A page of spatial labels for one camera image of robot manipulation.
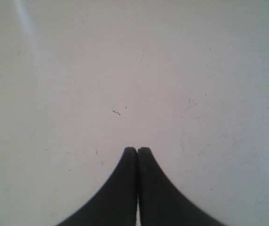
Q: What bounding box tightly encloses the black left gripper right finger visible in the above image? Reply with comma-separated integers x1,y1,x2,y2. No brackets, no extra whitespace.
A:
137,147,223,226

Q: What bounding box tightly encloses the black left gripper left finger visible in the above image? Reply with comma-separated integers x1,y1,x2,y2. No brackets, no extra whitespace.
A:
59,147,138,226

